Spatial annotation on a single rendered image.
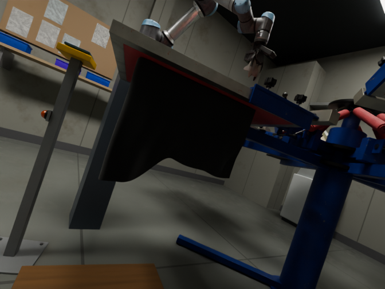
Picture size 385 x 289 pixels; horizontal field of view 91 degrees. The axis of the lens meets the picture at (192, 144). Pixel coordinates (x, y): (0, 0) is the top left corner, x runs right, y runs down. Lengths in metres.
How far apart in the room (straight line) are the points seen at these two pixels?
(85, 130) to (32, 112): 0.71
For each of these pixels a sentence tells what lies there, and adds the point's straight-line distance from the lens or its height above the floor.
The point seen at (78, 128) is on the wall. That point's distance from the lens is 3.56.
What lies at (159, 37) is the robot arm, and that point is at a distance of 1.51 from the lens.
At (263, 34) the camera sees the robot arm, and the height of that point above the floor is 1.42.
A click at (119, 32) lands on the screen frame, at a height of 0.96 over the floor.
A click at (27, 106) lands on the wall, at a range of 3.59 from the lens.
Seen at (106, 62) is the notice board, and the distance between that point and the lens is 3.62.
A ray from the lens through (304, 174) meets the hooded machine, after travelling 3.79.
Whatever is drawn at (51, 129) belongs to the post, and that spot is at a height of 0.60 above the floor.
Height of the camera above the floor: 0.73
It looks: level
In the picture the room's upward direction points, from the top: 19 degrees clockwise
